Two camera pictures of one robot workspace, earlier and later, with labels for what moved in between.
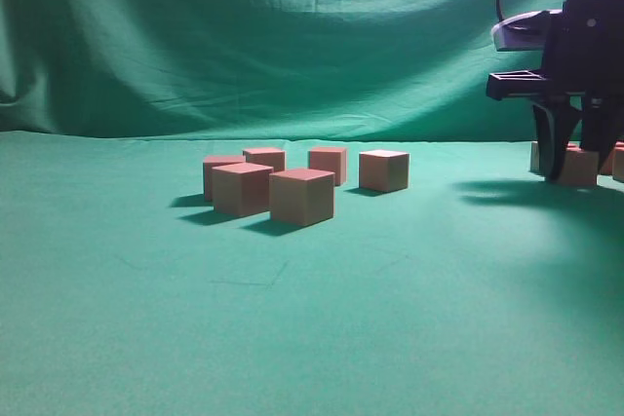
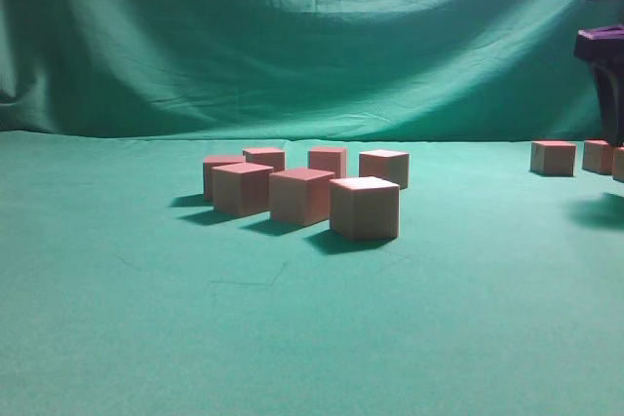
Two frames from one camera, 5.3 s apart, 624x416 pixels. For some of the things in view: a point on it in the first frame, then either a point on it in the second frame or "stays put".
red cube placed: (330, 159) stays put
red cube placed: (383, 170) stays put
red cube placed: (268, 157) stays put
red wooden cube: (580, 168) to (365, 208)
